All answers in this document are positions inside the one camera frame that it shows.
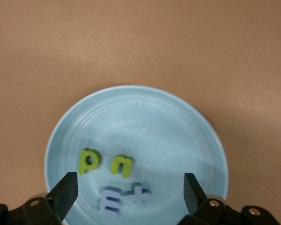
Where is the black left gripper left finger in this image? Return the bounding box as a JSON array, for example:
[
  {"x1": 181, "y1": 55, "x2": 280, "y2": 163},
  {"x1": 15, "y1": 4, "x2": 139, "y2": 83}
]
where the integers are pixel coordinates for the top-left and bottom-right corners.
[{"x1": 0, "y1": 172, "x2": 79, "y2": 225}]

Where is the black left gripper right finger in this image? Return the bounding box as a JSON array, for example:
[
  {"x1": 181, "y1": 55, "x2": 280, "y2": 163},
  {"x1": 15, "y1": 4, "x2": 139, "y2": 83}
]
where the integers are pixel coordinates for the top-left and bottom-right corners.
[{"x1": 177, "y1": 172, "x2": 280, "y2": 225}]

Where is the green foam letter p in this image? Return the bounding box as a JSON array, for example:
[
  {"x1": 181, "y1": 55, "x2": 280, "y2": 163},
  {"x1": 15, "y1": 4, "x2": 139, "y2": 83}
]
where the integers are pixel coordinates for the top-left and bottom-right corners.
[{"x1": 76, "y1": 147, "x2": 101, "y2": 176}]

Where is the blue foam letter m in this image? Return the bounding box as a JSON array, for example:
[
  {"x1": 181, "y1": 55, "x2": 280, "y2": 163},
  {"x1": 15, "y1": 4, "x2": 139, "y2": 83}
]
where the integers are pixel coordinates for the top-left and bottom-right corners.
[{"x1": 98, "y1": 185, "x2": 125, "y2": 218}]

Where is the blue foam letter x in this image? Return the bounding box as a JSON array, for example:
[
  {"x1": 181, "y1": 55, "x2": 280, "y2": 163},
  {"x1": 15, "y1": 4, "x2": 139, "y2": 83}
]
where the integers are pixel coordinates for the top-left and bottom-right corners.
[{"x1": 126, "y1": 185, "x2": 152, "y2": 209}]

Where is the green foam letter n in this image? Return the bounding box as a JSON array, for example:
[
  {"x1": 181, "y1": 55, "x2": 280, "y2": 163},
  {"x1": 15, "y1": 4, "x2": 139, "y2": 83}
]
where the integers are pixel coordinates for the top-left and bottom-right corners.
[{"x1": 109, "y1": 155, "x2": 134, "y2": 179}]

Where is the blue plate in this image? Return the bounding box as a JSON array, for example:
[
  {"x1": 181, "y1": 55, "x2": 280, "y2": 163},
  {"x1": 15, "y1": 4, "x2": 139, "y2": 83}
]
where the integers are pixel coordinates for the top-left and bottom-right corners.
[{"x1": 44, "y1": 84, "x2": 229, "y2": 225}]

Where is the brown table mat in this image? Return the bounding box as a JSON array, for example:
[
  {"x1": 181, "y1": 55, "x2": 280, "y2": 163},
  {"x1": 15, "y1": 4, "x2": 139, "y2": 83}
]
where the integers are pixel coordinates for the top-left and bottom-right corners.
[{"x1": 0, "y1": 0, "x2": 281, "y2": 225}]

